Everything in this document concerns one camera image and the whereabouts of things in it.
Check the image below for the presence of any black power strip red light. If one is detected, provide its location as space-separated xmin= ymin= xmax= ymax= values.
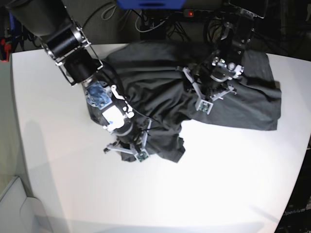
xmin=181 ymin=9 xmax=234 ymax=22

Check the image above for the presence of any dark grey t-shirt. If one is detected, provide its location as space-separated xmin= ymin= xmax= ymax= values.
xmin=86 ymin=41 xmax=282 ymax=164

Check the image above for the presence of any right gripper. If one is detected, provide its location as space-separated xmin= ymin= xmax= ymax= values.
xmin=103 ymin=126 xmax=154 ymax=158

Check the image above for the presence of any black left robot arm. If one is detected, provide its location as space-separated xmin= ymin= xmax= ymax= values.
xmin=183 ymin=0 xmax=268 ymax=107

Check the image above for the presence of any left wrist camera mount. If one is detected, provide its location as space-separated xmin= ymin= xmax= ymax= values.
xmin=182 ymin=67 xmax=237 ymax=115

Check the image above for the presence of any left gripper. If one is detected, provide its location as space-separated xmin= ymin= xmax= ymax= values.
xmin=182 ymin=67 xmax=237 ymax=102

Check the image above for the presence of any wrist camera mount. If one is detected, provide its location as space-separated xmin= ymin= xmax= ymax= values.
xmin=103 ymin=120 xmax=153 ymax=163
xmin=182 ymin=67 xmax=237 ymax=115

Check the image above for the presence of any red and black clamp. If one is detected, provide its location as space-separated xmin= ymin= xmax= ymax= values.
xmin=0 ymin=37 xmax=12 ymax=62

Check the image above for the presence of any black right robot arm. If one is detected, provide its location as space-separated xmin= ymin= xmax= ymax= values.
xmin=0 ymin=0 xmax=151 ymax=162

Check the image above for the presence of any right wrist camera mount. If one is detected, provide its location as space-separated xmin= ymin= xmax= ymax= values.
xmin=103 ymin=120 xmax=153 ymax=163

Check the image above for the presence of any blue box overhead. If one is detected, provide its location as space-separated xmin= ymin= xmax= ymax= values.
xmin=116 ymin=0 xmax=186 ymax=10

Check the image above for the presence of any white cable loop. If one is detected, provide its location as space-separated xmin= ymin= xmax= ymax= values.
xmin=135 ymin=14 xmax=168 ymax=33

